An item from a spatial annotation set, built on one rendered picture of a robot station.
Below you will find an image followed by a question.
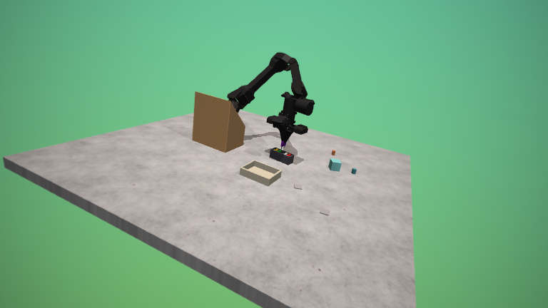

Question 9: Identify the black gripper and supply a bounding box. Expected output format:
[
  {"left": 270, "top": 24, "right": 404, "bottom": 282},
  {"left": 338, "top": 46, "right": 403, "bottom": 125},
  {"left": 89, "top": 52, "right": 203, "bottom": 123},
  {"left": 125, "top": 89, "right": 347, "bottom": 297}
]
[{"left": 267, "top": 109, "right": 308, "bottom": 143}]

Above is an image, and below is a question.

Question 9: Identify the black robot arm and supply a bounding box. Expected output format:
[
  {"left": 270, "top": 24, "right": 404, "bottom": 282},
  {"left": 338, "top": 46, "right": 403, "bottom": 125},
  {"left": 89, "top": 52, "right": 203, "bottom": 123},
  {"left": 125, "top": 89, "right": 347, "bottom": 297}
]
[{"left": 227, "top": 52, "right": 315, "bottom": 129}]

